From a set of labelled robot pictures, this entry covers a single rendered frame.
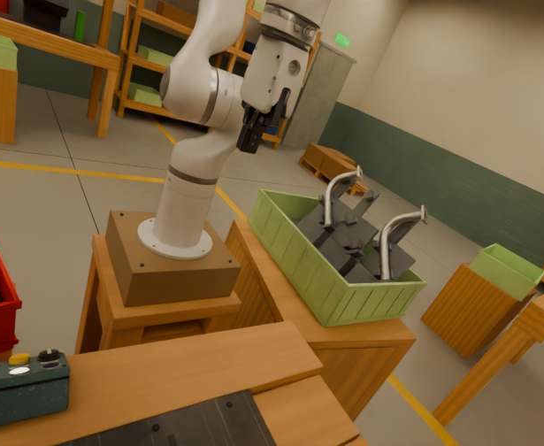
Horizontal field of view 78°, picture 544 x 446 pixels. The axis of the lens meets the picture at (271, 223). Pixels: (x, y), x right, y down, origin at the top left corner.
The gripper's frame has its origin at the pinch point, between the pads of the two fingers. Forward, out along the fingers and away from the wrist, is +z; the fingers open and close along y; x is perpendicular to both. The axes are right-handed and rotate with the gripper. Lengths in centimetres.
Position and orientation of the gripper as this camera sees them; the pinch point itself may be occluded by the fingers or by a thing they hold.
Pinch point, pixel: (249, 139)
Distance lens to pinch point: 56.6
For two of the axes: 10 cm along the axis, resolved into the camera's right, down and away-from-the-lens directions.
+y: -4.9, -5.4, 6.9
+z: -3.6, 8.4, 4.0
